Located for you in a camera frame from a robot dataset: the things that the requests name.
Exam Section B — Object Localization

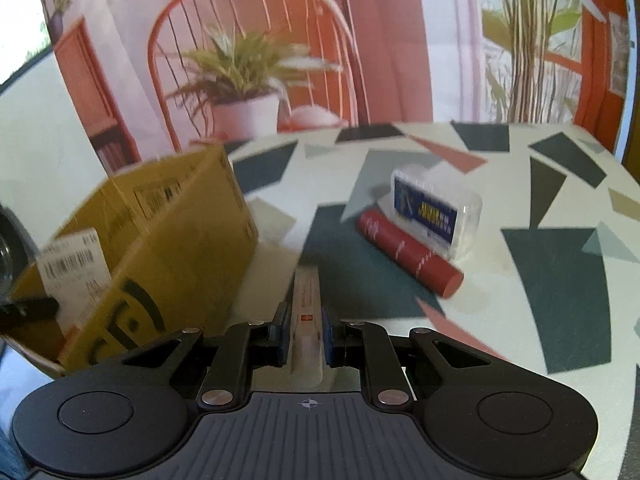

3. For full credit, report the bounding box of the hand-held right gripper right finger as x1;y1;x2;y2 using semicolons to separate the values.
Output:
320;307;503;407

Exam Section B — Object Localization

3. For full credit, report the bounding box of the white tube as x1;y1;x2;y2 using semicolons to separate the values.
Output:
291;266;327;388

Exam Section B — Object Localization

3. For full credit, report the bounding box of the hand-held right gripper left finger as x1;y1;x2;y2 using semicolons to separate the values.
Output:
120;302;293;408

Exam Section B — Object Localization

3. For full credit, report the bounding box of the wall poster with chair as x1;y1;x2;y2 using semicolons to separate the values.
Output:
37;0;632;171

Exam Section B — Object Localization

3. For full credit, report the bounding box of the window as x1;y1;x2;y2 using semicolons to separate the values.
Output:
0;0;53;86

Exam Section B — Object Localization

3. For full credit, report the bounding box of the grey washing machine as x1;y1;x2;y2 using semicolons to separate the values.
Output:
0;204;28;303

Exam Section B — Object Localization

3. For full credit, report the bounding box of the cardboard box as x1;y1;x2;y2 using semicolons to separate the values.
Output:
10;144;259;377

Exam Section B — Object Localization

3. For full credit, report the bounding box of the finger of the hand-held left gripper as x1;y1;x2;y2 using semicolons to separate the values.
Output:
0;296;60;332

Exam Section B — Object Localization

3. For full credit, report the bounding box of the geometric patterned tablecloth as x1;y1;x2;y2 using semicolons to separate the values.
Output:
220;120;640;480

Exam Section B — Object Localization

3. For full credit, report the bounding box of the clear plastic box blue label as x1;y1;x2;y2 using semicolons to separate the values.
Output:
389;164;484;262

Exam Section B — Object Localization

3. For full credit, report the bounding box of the red tube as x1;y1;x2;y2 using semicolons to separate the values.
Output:
356;209;465;298

